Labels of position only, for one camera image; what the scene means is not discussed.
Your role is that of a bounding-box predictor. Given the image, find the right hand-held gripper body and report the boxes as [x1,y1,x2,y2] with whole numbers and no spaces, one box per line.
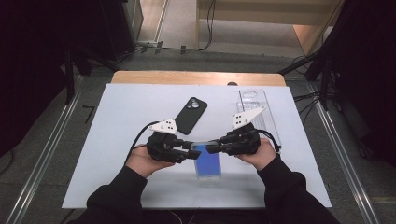
[219,105,267,157]

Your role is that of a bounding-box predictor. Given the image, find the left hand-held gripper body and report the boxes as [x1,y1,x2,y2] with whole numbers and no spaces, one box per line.
[146,118,190,164]

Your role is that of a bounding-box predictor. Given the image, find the black phone case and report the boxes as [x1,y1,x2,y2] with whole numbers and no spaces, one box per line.
[174,96,208,136]

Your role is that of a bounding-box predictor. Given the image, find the clear plastic rack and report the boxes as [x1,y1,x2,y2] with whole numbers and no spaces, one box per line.
[236,89,283,151]

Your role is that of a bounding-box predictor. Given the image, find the person's left hand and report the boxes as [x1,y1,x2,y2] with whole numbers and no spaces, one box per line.
[124,144,176,179]

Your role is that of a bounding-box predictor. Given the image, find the person's right hand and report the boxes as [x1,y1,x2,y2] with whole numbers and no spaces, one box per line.
[235,138,281,172]

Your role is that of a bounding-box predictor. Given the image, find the white board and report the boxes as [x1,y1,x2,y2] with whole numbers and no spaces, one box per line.
[61,83,332,209]

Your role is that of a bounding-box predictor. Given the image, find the black stand leg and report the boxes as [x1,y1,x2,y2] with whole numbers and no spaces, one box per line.
[277,51,323,76]
[64,46,77,105]

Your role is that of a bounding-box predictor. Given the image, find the dark cabinet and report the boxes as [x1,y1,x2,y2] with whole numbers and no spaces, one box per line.
[101,0,145,63]

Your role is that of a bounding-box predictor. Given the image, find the light wooden shelf unit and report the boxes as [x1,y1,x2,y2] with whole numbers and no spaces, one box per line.
[195,0,345,58]

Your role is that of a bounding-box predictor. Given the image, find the black curtain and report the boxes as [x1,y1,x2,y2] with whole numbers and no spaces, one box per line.
[323,0,396,169]
[0,0,108,158]

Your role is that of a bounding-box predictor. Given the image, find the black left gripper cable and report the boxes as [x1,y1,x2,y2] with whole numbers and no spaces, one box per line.
[123,120,161,166]

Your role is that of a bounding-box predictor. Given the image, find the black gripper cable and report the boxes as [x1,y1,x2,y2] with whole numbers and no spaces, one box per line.
[257,128,283,154]
[123,120,161,166]

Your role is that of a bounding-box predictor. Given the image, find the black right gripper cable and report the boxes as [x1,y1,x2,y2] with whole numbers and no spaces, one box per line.
[257,128,283,154]

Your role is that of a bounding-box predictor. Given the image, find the bundle of floor cables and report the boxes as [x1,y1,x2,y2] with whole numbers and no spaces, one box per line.
[293,90,323,124]

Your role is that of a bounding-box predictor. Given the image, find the metal floor rail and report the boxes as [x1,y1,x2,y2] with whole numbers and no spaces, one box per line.
[305,81,380,224]
[5,74,84,224]

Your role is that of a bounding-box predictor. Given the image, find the black hanging cable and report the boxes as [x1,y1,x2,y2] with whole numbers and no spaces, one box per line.
[197,0,217,52]

